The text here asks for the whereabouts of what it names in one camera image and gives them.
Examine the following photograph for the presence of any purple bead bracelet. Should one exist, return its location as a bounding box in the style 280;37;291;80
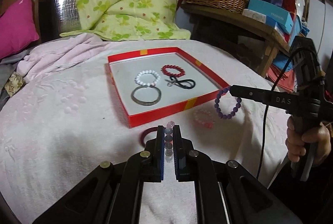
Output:
214;85;243;120

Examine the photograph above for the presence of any dark red bangle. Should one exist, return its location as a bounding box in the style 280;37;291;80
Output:
139;127;158;148

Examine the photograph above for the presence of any clear pink bead bracelet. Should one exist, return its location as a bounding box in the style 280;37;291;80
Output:
164;121;176;164

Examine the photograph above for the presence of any pale pink bead bracelet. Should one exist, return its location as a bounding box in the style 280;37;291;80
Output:
192;108;216;129

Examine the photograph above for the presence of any silver metal bangle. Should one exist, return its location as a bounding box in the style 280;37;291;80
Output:
131;86;162;106

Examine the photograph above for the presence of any black hair tie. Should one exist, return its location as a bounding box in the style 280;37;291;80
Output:
165;75;196;90

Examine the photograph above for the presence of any red bead bracelet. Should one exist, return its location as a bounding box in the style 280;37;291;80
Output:
161;64;186;79

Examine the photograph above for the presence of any white bead bracelet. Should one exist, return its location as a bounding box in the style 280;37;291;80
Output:
134;69;162;88

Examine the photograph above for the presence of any person's right hand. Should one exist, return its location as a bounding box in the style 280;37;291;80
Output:
286;117;331;165

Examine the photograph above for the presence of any wooden side table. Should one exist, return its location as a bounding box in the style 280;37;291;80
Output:
181;3;290;77

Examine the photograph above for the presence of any white small box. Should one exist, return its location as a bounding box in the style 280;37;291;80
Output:
242;9;266;24

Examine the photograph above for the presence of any blue cardboard box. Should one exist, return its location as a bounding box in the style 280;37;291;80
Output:
248;0;293;34

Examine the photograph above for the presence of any red shallow box lid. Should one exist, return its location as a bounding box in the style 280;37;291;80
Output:
108;47;229;128

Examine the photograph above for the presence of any pink bed blanket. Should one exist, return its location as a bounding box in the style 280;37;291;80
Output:
1;40;287;223

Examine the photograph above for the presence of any floral patterned pouch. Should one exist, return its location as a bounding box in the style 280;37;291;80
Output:
5;72;25;97

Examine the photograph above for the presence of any grey cloth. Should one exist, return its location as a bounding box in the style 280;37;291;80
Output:
1;49;31;109

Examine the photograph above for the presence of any silver insulation sheet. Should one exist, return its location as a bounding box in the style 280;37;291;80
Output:
54;0;81;34

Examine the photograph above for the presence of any magenta pillow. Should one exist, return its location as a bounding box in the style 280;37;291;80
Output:
0;0;40;59

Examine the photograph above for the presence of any black cable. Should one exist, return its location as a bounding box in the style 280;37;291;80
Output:
256;48;308;180

